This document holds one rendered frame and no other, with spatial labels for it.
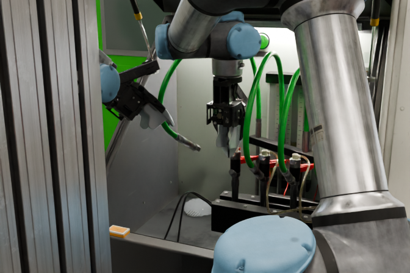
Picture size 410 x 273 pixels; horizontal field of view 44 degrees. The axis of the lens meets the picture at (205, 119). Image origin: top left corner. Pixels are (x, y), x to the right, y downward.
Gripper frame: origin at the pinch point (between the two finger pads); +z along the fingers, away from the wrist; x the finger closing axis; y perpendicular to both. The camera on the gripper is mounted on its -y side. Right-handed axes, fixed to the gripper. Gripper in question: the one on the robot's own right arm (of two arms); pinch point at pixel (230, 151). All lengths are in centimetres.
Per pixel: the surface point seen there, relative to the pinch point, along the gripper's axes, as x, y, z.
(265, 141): 3.1, -21.0, 3.2
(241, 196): 1.0, -6.9, 15.1
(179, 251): -4.4, 21.6, 18.3
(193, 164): -25.1, -32.2, 17.9
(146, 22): -161, -241, -12
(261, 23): -1.4, -29.2, -30.3
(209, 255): 2.8, 20.4, 18.2
